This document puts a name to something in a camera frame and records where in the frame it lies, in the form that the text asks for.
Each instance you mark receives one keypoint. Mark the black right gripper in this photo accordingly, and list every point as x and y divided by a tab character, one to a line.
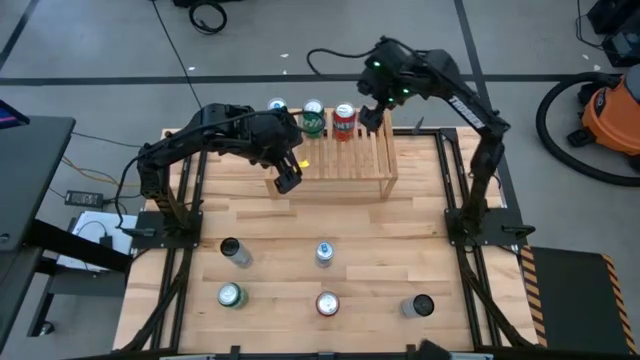
380	90

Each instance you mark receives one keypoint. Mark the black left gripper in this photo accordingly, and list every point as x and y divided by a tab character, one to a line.
285	152

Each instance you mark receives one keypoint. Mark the red Fanta soda can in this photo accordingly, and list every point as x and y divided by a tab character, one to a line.
345	125
327	303

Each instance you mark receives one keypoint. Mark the green Sprite soda can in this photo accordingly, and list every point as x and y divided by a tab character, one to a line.
313	122
231	295

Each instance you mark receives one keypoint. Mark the blue silver Red Bull can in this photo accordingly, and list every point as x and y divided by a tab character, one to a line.
276	103
324	255

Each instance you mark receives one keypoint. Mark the white Celsius drink can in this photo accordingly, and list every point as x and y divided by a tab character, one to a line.
240	256
417	306

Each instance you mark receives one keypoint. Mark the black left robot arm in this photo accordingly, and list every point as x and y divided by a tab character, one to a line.
215	130

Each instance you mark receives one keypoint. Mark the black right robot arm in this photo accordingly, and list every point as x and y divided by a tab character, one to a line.
467	112

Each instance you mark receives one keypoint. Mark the wooden slatted shelf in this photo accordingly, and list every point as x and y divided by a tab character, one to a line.
350	165

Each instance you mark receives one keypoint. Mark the orange shop vacuum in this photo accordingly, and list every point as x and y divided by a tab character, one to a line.
615	115
542	125

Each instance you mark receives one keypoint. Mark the small black adapter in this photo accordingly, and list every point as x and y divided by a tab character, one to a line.
106	242

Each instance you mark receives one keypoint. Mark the white paper sheets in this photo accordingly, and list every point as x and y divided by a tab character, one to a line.
90	225

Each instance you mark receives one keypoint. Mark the black power adapter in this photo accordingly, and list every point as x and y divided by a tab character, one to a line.
82	198

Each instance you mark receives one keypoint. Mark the black equipment case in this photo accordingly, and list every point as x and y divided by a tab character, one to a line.
620	45

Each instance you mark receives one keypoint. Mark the black desk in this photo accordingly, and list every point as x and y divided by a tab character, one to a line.
30	175

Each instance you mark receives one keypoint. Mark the black hazard-striped floor mat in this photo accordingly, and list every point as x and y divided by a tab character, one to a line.
570	300

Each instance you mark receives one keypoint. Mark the laptop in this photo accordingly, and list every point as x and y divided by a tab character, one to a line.
10	117

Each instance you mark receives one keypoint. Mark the black aluminium table frame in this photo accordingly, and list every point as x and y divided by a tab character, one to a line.
370	357

